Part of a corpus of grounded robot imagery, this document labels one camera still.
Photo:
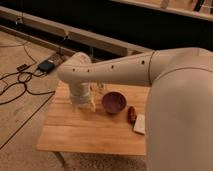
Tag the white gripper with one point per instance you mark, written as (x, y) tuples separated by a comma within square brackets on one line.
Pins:
[(85, 101)]

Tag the brown eraser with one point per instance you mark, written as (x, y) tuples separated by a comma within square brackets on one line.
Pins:
[(131, 114)]

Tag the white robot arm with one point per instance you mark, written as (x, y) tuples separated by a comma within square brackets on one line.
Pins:
[(179, 108)]

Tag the small clear bottle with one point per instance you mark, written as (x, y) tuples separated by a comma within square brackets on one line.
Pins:
[(100, 87)]

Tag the wooden table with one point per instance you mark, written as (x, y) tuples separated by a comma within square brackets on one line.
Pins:
[(71, 129)]

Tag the black power adapter box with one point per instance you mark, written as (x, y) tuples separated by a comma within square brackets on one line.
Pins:
[(46, 66)]

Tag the small black floor device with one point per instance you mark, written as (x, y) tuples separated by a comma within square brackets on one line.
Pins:
[(22, 67)]

